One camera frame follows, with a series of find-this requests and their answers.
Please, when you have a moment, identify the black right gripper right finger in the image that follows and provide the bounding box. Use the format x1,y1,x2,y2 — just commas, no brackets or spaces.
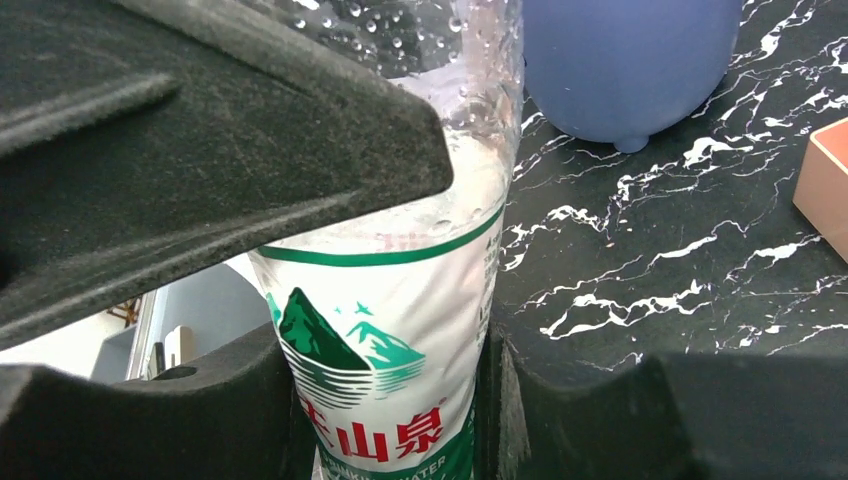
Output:
476,326,847,479

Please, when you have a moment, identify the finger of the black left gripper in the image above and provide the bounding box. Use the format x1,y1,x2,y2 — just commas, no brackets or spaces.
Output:
1,1,453,348

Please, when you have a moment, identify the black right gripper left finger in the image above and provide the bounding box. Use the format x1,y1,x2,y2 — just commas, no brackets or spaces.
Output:
1,325,315,479

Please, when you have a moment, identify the clear bottle green cap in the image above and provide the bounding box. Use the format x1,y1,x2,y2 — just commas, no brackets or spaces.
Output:
248,1,523,479

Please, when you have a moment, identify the peach plastic desk organizer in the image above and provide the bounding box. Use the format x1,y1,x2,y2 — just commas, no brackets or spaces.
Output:
793,118,847,262

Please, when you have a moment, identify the blue plastic bin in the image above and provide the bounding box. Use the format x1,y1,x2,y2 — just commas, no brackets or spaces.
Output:
522,0,743,153

